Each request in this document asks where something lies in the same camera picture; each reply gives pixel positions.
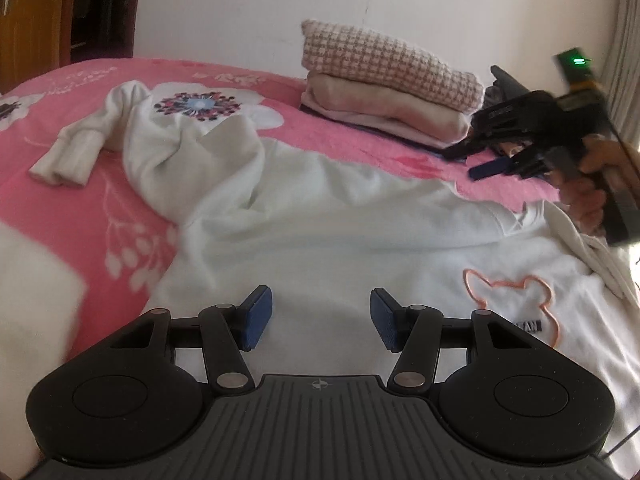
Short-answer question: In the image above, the light pink folded garment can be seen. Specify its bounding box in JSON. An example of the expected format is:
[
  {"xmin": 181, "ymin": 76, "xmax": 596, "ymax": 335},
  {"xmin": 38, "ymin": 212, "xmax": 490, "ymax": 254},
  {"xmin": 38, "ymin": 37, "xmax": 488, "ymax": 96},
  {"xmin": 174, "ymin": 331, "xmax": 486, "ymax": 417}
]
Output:
[{"xmin": 300, "ymin": 100, "xmax": 451, "ymax": 149}]

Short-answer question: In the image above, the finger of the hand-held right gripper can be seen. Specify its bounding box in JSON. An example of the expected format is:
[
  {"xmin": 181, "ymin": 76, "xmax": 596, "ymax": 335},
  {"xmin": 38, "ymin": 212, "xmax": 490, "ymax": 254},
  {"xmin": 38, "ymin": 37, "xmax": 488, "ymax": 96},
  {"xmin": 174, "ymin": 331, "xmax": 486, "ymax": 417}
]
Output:
[
  {"xmin": 441, "ymin": 132, "xmax": 507, "ymax": 162},
  {"xmin": 468, "ymin": 152, "xmax": 549, "ymax": 182}
]

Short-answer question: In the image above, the pink checked folded sweater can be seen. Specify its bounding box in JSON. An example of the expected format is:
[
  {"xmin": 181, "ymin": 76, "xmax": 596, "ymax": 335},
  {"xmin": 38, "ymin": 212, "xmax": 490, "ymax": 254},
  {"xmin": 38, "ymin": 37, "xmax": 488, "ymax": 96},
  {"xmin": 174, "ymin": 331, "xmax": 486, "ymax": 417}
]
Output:
[{"xmin": 300, "ymin": 19, "xmax": 486, "ymax": 114}]

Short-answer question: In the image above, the white sweatshirt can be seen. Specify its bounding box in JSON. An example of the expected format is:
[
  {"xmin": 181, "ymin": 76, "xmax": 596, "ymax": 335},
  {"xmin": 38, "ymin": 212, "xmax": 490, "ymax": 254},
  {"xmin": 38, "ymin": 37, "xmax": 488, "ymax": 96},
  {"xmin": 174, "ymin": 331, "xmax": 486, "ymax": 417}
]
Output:
[{"xmin": 28, "ymin": 80, "xmax": 640, "ymax": 461}]

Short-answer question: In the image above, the orange wooden door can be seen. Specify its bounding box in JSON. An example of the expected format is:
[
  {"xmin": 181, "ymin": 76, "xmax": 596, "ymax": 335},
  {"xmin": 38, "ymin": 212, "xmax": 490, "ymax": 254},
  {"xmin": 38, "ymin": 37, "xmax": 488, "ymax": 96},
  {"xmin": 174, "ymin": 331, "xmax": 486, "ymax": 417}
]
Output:
[{"xmin": 0, "ymin": 0, "xmax": 78, "ymax": 94}]

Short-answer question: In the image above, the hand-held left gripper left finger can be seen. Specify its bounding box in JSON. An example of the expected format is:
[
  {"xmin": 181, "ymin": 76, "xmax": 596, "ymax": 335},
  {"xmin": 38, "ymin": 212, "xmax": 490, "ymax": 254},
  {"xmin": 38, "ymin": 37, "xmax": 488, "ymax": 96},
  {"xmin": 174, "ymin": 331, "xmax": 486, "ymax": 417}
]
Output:
[{"xmin": 107, "ymin": 285, "xmax": 274, "ymax": 394}]

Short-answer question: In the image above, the black cable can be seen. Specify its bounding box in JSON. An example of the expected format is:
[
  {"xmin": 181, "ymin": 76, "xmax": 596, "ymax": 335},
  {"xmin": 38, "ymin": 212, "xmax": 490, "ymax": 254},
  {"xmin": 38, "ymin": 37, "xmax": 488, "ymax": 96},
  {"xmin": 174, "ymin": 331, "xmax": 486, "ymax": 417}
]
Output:
[{"xmin": 604, "ymin": 425, "xmax": 640, "ymax": 461}]

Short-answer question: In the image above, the pink floral blanket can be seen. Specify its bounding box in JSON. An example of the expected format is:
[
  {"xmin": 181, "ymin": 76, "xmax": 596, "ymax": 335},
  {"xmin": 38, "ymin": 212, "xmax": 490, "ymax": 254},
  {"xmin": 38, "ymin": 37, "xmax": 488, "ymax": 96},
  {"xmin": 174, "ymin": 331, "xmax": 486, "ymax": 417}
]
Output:
[{"xmin": 0, "ymin": 56, "xmax": 566, "ymax": 466}]

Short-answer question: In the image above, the beige folded garment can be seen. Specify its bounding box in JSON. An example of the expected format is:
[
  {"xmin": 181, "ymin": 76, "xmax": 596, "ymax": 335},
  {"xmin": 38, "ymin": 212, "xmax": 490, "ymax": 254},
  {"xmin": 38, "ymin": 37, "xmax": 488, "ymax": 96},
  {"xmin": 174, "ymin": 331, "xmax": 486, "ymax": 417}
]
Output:
[{"xmin": 302, "ymin": 72, "xmax": 469, "ymax": 144}]

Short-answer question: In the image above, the person's right hand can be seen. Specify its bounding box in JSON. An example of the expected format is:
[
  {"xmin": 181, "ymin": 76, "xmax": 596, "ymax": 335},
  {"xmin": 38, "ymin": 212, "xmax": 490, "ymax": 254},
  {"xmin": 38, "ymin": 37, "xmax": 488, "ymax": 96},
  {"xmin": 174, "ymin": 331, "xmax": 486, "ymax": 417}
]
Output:
[{"xmin": 557, "ymin": 136, "xmax": 640, "ymax": 236}]

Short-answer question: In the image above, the beige curtain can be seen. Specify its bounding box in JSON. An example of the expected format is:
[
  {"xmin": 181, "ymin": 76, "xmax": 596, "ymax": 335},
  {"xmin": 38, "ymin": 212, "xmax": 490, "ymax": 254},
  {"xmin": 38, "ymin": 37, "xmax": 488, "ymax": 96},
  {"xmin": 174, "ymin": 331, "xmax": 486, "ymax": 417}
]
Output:
[{"xmin": 607, "ymin": 0, "xmax": 640, "ymax": 151}]

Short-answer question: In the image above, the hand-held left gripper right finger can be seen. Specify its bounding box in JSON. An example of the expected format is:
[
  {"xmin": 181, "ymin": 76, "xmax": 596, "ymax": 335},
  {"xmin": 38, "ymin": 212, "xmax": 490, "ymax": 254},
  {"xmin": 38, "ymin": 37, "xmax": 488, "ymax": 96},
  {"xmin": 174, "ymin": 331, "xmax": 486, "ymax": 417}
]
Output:
[{"xmin": 369, "ymin": 287, "xmax": 534, "ymax": 394}]

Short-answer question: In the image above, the stack of dark folded clothes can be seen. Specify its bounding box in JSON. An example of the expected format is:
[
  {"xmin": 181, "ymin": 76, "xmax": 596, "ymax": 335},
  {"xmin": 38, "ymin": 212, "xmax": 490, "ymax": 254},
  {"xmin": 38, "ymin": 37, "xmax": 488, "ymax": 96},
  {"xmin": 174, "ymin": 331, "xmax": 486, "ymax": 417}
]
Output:
[{"xmin": 482, "ymin": 64, "xmax": 556, "ymax": 161}]

